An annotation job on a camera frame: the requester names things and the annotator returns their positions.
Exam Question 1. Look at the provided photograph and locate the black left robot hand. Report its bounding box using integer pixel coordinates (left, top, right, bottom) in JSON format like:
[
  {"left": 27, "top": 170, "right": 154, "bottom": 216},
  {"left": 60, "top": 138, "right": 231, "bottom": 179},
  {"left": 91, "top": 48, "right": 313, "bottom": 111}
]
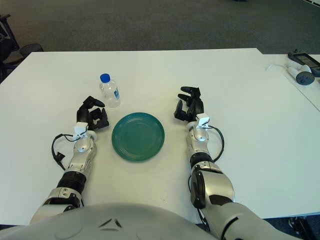
[{"left": 76, "top": 95, "right": 111, "bottom": 131}]

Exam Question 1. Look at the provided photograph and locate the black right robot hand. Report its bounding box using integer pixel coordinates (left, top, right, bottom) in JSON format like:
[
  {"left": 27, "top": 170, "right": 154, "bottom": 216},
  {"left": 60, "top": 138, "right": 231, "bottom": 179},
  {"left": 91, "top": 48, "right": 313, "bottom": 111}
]
[{"left": 173, "top": 86, "right": 205, "bottom": 123}]

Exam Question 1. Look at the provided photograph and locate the clear bottle blue cap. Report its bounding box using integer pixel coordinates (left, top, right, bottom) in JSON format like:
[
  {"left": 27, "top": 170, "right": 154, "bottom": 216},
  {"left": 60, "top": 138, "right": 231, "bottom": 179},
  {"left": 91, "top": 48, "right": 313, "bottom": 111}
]
[{"left": 99, "top": 73, "right": 122, "bottom": 109}]

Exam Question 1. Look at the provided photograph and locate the green round plate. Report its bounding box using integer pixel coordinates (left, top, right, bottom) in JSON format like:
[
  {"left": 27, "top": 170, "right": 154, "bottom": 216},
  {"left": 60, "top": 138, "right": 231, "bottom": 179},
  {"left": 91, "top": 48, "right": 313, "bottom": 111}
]
[{"left": 111, "top": 112, "right": 166, "bottom": 163}]

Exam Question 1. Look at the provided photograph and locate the black office chair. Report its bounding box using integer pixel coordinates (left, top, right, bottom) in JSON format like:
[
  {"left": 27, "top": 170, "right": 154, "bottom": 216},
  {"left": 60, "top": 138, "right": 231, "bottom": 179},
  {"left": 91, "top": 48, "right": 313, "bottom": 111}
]
[{"left": 0, "top": 13, "right": 22, "bottom": 78}]

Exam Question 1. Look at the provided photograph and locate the grey white VR controller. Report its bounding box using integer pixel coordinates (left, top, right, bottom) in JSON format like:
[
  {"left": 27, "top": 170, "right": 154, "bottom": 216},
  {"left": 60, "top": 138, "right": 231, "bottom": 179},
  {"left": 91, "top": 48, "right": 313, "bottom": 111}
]
[{"left": 286, "top": 64, "right": 316, "bottom": 86}]

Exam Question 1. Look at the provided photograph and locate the grey robot torso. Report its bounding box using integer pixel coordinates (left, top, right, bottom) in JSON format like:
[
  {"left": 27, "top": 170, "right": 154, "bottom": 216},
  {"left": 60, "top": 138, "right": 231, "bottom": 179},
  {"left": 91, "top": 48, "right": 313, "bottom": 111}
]
[{"left": 0, "top": 202, "right": 218, "bottom": 240}]

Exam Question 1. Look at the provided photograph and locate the black handheld remote controller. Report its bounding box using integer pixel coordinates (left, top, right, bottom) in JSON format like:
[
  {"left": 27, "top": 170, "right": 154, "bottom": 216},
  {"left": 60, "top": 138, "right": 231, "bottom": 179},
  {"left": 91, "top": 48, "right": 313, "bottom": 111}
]
[{"left": 287, "top": 49, "right": 320, "bottom": 77}]

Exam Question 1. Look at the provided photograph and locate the black table leg caster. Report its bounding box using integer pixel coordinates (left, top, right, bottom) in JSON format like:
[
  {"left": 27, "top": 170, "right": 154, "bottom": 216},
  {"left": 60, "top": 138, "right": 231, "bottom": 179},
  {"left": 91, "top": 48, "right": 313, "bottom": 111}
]
[{"left": 287, "top": 217, "right": 320, "bottom": 240}]

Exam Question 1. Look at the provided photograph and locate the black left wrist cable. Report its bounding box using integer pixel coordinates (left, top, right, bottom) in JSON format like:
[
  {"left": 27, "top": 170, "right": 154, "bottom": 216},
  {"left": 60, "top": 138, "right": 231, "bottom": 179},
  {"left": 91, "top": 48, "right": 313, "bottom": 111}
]
[{"left": 51, "top": 133, "right": 77, "bottom": 172}]

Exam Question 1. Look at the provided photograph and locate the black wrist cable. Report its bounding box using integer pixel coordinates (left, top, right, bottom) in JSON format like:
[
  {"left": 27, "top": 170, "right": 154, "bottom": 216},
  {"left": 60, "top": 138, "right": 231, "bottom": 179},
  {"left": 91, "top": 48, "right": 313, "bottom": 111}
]
[
  {"left": 51, "top": 133, "right": 77, "bottom": 172},
  {"left": 207, "top": 124, "right": 225, "bottom": 162}
]

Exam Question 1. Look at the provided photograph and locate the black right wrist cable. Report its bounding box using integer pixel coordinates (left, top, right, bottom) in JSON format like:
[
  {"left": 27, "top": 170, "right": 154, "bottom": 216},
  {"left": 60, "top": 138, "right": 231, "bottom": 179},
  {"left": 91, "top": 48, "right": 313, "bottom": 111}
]
[{"left": 207, "top": 124, "right": 225, "bottom": 162}]

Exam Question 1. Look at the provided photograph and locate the black wire mesh wastebasket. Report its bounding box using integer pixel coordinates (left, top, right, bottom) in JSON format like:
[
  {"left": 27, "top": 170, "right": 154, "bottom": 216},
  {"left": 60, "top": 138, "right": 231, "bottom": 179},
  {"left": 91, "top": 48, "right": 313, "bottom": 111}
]
[{"left": 19, "top": 43, "right": 45, "bottom": 57}]

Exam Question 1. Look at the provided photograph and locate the white thin cable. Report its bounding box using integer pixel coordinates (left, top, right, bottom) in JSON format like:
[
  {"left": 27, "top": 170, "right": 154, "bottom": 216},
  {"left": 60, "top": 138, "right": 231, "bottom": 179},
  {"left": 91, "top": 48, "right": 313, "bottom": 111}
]
[{"left": 265, "top": 62, "right": 288, "bottom": 72}]

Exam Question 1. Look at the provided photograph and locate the black right elbow cable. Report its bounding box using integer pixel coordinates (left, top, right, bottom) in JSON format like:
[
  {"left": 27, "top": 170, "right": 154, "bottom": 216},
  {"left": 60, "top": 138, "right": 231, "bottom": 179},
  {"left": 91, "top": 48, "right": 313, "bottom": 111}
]
[{"left": 187, "top": 172, "right": 210, "bottom": 231}]

